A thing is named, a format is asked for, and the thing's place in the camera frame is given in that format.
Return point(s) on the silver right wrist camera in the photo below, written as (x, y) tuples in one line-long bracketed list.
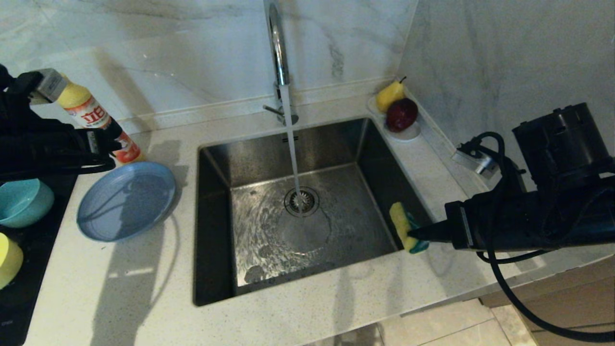
[(475, 161)]

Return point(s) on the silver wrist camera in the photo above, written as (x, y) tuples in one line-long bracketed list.
[(50, 84), (475, 161)]

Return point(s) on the teal bowl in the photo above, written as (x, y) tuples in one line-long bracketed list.
[(24, 202)]

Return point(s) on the small white dish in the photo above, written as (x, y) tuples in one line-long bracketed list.
[(408, 135)]

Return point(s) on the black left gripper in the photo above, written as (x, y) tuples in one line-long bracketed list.
[(43, 144)]

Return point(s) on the black induction cooktop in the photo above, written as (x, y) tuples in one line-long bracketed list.
[(29, 269)]

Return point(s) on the grey-blue plate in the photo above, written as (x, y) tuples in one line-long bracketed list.
[(127, 202)]

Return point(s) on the green and yellow sponge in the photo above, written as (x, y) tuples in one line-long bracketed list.
[(401, 223)]

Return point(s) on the black right wrist motor cylinder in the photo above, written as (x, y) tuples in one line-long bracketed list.
[(562, 144)]

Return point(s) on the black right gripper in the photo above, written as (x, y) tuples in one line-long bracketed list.
[(519, 221)]

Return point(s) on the yellow bowl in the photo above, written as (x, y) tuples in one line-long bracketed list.
[(8, 259)]

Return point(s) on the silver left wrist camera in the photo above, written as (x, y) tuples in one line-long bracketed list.
[(50, 84)]

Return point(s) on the metal sink drain strainer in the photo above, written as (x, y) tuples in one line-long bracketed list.
[(311, 205)]

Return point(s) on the stainless steel sink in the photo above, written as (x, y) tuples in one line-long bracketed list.
[(336, 144)]

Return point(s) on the orange dish soap bottle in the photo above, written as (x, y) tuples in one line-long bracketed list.
[(91, 113)]

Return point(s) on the wooden cabinet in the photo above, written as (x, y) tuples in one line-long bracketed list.
[(586, 312)]

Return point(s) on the yellow pear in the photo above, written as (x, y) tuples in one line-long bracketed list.
[(387, 97)]

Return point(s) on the red apple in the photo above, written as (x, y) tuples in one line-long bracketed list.
[(400, 115)]

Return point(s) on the chrome kitchen faucet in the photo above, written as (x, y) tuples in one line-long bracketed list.
[(278, 53)]

